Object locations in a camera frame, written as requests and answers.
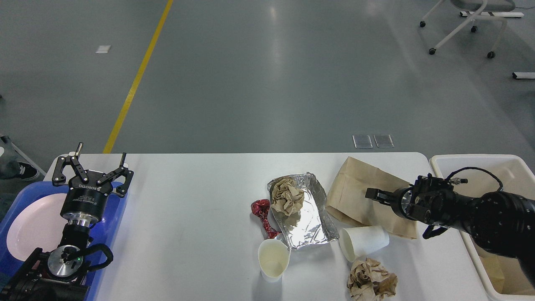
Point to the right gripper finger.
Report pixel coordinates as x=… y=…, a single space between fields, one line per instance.
x=383 y=197

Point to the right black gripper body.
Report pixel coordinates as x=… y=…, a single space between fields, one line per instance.
x=402 y=198

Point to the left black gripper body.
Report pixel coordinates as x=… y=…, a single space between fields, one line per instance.
x=85 y=203

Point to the brown paper bag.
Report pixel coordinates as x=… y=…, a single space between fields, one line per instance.
x=346 y=200

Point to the pink plate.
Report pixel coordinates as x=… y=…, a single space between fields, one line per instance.
x=38 y=225

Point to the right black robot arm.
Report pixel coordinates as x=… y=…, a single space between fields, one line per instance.
x=499 y=222

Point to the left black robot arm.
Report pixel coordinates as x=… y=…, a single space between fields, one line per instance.
x=58 y=275

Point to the blue plastic tray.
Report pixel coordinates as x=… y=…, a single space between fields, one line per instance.
x=103 y=233

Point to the person's shoe and leg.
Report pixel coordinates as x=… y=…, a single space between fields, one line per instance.
x=11 y=167

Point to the white paper cup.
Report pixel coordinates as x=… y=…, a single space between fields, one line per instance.
x=356 y=242

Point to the right floor socket plate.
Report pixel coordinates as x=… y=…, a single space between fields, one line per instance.
x=384 y=141

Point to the floor socket plate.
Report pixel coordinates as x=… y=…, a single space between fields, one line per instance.
x=384 y=141
x=362 y=142

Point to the left floor socket plate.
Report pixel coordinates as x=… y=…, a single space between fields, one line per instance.
x=362 y=142

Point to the aluminium foil tray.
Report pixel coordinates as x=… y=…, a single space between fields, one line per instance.
x=312 y=224

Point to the crumpled brown paper ball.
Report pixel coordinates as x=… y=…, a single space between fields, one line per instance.
x=369 y=280

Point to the crumpled brown paper in foil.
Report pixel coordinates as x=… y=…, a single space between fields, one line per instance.
x=287 y=198

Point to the brown paper in bin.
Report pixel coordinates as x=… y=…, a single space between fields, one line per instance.
x=494 y=271

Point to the red foil wrapper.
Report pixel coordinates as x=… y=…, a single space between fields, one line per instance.
x=261 y=208

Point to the cream cup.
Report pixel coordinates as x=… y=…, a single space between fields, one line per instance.
x=273 y=257

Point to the white plastic bin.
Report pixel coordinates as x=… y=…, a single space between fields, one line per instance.
x=517 y=178

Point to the white floor bar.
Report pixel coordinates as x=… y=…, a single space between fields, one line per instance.
x=523 y=75

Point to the white bar behind chair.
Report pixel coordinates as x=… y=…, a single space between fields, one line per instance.
x=494 y=14

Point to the white office chair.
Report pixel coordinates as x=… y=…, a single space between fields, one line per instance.
x=479 y=6

